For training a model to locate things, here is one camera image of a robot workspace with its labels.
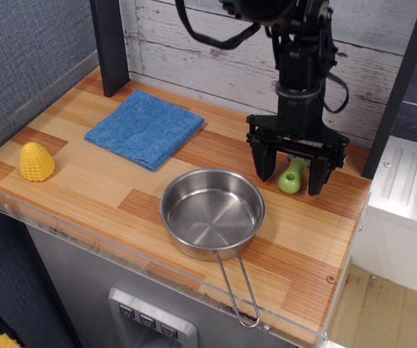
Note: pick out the green handled grey spatula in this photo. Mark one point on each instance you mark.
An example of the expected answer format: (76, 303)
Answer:
(290, 181)

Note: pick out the dark vertical post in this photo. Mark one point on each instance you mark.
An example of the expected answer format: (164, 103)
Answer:
(110, 44)
(405, 73)

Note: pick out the blue folded cloth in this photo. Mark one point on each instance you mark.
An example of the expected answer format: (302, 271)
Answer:
(145, 130)

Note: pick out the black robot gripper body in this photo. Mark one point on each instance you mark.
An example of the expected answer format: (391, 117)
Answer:
(299, 126)

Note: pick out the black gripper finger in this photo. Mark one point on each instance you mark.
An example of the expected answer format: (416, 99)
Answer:
(320, 171)
(264, 156)

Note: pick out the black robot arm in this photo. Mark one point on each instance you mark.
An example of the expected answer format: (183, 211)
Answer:
(304, 54)

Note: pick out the dark right vertical post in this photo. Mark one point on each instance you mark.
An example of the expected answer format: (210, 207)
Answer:
(405, 73)

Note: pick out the dark left vertical post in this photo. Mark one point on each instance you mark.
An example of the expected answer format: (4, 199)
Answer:
(110, 44)

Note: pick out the yellow toy corn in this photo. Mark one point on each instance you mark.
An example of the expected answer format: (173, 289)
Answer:
(36, 164)

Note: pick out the white ridged sink unit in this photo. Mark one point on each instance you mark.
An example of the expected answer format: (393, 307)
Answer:
(386, 241)

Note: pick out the steel pan with wire handle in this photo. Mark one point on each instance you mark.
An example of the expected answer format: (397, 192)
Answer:
(212, 214)

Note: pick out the yellow object bottom left corner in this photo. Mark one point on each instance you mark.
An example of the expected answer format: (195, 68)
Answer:
(7, 342)

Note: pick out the silver dispenser button panel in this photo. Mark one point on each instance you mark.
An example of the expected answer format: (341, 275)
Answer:
(142, 324)

